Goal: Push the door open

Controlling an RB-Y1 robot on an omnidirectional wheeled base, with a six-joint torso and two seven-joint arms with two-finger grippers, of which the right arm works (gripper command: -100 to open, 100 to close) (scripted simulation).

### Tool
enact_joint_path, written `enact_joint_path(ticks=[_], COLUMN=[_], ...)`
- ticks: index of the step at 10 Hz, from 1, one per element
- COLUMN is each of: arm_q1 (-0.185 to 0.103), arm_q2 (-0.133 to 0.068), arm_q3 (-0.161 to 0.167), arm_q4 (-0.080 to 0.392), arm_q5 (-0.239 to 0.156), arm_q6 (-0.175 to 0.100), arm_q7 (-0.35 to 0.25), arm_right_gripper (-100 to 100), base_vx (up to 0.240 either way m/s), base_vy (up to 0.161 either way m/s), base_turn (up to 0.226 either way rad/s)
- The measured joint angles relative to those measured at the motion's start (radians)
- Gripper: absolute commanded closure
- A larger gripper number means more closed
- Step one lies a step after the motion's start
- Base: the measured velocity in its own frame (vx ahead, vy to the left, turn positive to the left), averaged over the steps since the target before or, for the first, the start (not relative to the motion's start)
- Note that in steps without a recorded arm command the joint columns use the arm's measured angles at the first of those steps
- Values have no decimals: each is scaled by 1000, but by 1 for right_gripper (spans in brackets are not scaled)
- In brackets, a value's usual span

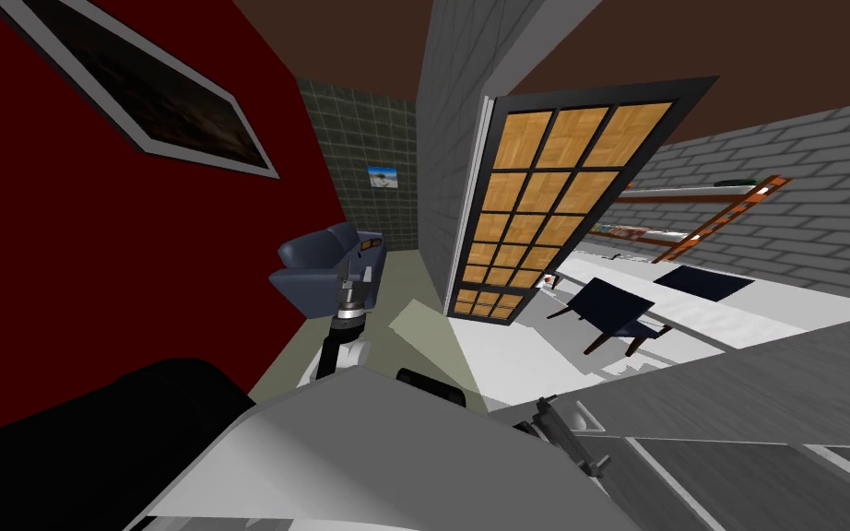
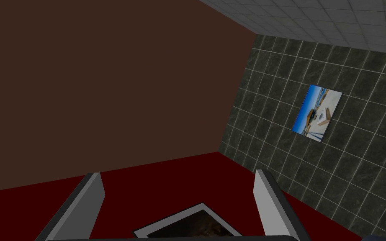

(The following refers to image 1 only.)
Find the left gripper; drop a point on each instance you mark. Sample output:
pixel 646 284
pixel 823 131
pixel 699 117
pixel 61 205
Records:
pixel 351 290

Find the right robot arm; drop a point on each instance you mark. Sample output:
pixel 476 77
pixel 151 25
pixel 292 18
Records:
pixel 571 441

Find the blue armchair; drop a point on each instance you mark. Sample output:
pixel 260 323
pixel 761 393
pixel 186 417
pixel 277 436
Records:
pixel 314 280

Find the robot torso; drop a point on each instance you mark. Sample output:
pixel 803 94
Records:
pixel 366 457

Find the black door with wood panels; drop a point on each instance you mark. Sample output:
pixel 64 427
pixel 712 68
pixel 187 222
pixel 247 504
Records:
pixel 535 214

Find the dark blue chair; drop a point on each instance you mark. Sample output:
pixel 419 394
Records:
pixel 609 306

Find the large dark framed picture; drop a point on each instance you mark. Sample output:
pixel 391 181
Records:
pixel 152 96

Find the dark blue rug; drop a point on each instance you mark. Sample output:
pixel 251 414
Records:
pixel 704 283

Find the small blue wall picture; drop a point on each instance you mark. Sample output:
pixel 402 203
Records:
pixel 383 178

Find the brown wall shelf with ladder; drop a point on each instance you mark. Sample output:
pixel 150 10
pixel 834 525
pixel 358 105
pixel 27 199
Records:
pixel 720 217

